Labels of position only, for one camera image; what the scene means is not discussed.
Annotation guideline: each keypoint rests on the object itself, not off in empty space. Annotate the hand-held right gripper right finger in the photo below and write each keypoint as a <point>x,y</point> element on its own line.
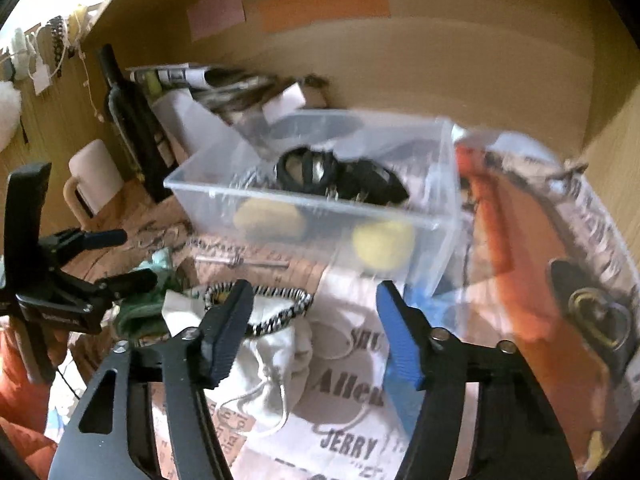
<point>397,345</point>

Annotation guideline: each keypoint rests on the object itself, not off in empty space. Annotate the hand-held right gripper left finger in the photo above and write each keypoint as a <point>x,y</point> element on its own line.
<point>231,330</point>

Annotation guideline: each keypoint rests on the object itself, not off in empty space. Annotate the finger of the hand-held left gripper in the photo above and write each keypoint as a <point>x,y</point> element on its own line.
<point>97,239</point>
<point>127,284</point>

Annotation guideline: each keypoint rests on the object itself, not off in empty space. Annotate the green soft toy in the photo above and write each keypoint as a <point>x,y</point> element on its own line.
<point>145,310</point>

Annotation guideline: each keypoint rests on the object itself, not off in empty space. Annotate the clear plastic storage box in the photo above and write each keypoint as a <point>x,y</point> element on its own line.
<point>350,175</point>

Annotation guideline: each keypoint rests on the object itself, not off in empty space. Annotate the yellow soft ball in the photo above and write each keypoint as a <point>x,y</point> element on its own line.
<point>270,219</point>
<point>384,246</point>

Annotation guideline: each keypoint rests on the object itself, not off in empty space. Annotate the white mug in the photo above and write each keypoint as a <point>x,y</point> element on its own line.
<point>92,177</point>

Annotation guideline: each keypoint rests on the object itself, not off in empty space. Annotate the thin metal rod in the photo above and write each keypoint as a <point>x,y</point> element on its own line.
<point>240,261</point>

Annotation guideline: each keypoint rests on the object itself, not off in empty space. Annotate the printed newspaper cloth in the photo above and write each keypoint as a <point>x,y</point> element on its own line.
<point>340,410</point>

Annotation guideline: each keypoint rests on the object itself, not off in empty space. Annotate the dark glass bottle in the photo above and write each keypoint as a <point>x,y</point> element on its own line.
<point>131,120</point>

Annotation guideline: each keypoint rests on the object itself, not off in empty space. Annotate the orange cloth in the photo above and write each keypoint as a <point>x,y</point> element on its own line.
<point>22,410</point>

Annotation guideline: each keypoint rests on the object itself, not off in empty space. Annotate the white fluffy plush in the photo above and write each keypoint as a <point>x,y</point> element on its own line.
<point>7,115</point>

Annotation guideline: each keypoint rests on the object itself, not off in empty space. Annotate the orange bag with heart buckle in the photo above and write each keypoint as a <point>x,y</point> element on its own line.
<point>540,270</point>

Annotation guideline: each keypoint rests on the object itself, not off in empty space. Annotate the pile of magazines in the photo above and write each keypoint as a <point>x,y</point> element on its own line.
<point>215,87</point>

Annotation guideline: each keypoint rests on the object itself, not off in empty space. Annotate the pink paper sheet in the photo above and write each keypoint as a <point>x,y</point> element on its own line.
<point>217,14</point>

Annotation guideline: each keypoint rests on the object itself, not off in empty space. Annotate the orange paper sheet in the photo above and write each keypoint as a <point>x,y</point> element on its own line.
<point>325,5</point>

